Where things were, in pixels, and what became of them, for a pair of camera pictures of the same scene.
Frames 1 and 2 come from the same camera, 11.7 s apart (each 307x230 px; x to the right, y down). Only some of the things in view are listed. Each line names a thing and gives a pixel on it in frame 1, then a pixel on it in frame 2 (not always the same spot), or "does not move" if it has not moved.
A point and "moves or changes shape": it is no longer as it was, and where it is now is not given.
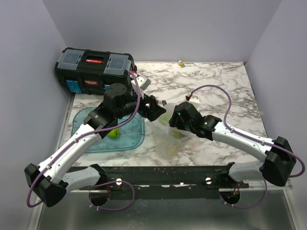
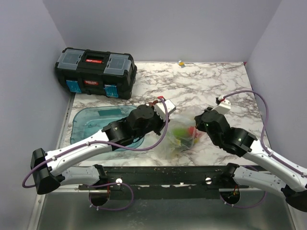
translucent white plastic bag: [170, 141] moves or changes shape
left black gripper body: [144, 109] to [156, 124]
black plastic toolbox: [88, 72] does not move
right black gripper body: [179, 123] to [201, 125]
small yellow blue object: [181, 63] does not move
